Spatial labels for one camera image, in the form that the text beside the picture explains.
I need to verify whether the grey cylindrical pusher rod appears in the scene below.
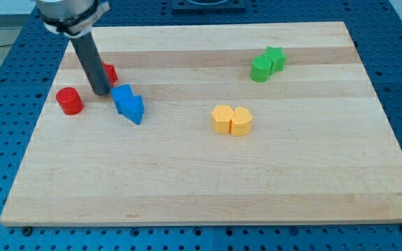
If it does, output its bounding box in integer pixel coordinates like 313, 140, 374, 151
70, 32, 111, 96

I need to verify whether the red star block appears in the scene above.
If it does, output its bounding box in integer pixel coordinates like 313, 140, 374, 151
103, 61, 119, 87

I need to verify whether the green star block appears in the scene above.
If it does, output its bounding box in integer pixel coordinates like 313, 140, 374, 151
265, 46, 287, 75

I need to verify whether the red cylinder block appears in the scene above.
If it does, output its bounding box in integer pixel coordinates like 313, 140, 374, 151
55, 87, 84, 115

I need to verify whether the blue cube block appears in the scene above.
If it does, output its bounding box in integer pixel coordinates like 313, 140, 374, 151
111, 84, 133, 114

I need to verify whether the blue triangle block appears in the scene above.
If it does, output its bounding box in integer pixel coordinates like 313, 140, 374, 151
119, 96, 144, 125

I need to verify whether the yellow hexagon block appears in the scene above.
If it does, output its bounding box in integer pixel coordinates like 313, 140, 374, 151
211, 105, 235, 134

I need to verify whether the yellow heart block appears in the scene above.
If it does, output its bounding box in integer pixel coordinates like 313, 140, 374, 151
230, 107, 253, 137

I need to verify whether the green cylinder block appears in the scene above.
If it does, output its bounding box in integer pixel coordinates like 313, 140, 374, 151
251, 55, 272, 82

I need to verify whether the wooden board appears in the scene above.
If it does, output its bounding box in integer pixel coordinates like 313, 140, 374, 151
0, 22, 402, 227

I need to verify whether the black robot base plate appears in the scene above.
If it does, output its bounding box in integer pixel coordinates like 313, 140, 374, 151
170, 0, 246, 12

